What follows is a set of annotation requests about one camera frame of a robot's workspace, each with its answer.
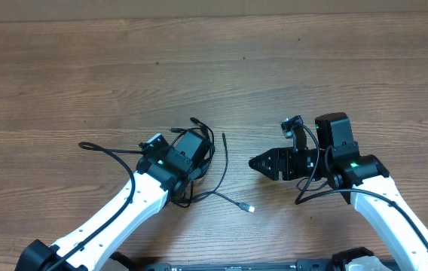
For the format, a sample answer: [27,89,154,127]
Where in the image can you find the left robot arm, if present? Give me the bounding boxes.
[16,127,215,271]

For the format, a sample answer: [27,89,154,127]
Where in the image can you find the black usb cables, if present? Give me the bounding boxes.
[168,117,256,214]

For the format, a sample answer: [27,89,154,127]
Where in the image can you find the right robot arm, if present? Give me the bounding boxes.
[249,112,428,270]

